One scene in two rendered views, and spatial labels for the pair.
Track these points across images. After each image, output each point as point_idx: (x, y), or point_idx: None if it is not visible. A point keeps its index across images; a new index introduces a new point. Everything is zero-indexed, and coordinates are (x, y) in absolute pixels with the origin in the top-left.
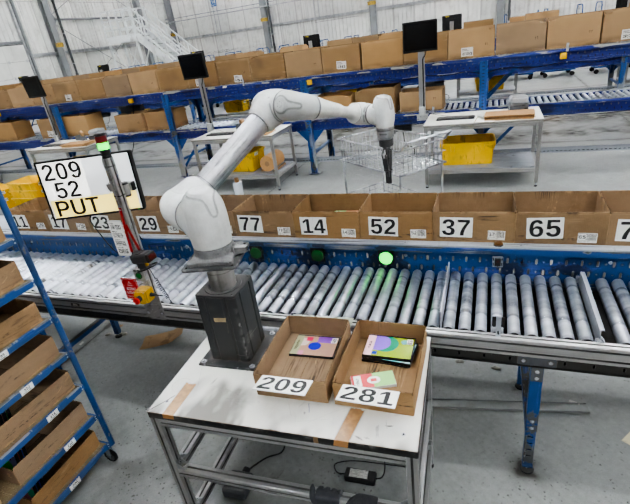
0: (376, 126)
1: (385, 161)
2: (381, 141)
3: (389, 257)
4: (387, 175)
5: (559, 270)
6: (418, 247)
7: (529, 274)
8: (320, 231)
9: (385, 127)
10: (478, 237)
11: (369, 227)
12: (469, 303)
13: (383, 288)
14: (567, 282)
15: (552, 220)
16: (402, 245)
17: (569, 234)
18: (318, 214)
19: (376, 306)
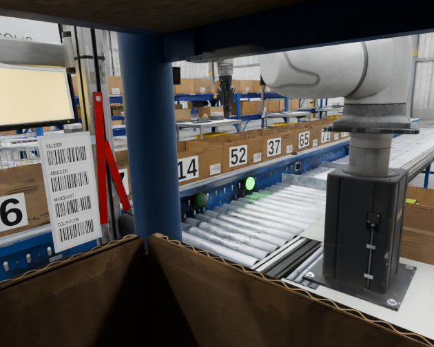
0: (224, 61)
1: (232, 94)
2: (228, 76)
3: (253, 181)
4: (229, 109)
5: (311, 166)
6: (266, 166)
7: (303, 173)
8: (192, 173)
9: (232, 62)
10: (282, 153)
11: (229, 158)
12: None
13: (284, 199)
14: (323, 169)
15: (306, 133)
16: (257, 167)
17: (310, 142)
18: (191, 153)
19: (313, 205)
